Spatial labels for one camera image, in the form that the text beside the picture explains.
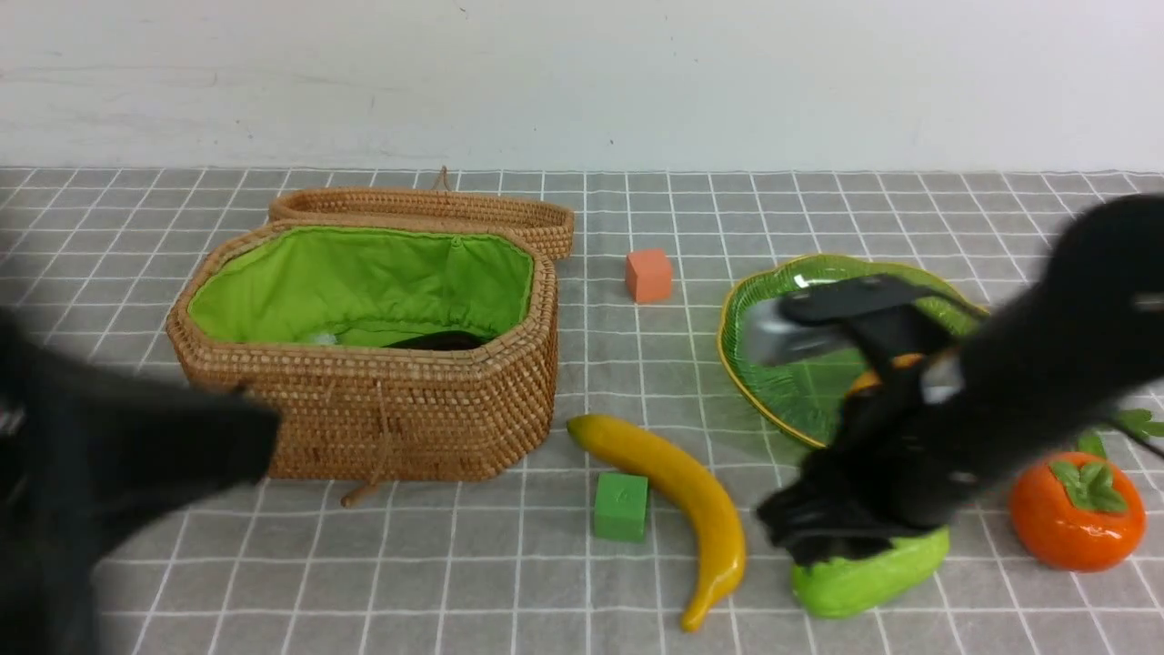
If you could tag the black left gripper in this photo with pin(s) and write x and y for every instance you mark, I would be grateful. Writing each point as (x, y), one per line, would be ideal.
(91, 456)

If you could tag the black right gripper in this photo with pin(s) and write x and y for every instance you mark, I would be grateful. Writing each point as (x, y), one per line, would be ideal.
(898, 468)

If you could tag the green chayote squash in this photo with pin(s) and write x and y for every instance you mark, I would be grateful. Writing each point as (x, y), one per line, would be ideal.
(842, 588)

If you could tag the orange persimmon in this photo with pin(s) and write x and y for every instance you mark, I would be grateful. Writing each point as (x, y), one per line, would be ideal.
(1077, 511)

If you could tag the yellow banana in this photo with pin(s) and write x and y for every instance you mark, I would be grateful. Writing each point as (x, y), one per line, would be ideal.
(689, 486)

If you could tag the dark purple eggplant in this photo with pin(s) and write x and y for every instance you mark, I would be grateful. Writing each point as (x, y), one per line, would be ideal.
(442, 341)

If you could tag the white radish with leaves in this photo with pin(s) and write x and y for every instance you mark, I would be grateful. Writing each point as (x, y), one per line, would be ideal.
(1137, 424)

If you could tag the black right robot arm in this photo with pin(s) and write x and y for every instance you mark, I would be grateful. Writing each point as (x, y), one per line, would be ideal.
(1059, 356)

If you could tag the green leaf glass plate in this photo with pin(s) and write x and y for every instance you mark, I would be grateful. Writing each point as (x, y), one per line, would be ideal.
(804, 398)

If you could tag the grey checked tablecloth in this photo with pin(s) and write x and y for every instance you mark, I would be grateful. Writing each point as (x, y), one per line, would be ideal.
(95, 257)

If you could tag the green foam cube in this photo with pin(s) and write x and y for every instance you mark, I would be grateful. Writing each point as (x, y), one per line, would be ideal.
(620, 507)

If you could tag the orange foam cube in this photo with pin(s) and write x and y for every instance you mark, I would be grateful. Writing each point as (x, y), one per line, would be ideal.
(649, 275)

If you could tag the woven rattan basket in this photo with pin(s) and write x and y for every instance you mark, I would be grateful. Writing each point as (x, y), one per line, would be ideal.
(298, 311)

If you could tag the woven rattan basket lid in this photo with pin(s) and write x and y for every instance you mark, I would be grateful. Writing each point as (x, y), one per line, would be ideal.
(549, 228)

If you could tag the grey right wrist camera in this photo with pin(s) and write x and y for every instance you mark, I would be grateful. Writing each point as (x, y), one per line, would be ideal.
(879, 315)

